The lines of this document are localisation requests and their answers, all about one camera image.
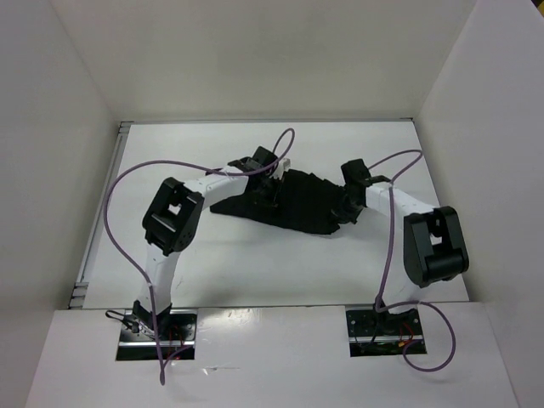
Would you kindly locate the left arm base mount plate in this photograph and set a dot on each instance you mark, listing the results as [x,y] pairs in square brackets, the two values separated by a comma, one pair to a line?
[178,329]

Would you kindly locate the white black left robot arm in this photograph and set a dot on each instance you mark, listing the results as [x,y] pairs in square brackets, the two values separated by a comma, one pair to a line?
[171,222]

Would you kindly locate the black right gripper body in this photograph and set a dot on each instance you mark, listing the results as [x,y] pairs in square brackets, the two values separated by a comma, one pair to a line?
[345,210]

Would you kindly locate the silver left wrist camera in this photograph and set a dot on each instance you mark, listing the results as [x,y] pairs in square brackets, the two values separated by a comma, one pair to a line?
[281,168]

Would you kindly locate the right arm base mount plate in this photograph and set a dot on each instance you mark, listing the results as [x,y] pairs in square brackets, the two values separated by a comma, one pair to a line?
[365,324]

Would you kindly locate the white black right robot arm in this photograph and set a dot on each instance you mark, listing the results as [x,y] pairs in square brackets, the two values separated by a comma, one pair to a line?
[433,248]

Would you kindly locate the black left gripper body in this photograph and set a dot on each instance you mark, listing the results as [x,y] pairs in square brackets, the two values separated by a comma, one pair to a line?
[267,189]

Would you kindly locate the black pleated skirt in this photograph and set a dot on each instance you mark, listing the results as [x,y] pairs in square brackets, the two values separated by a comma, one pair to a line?
[304,205]

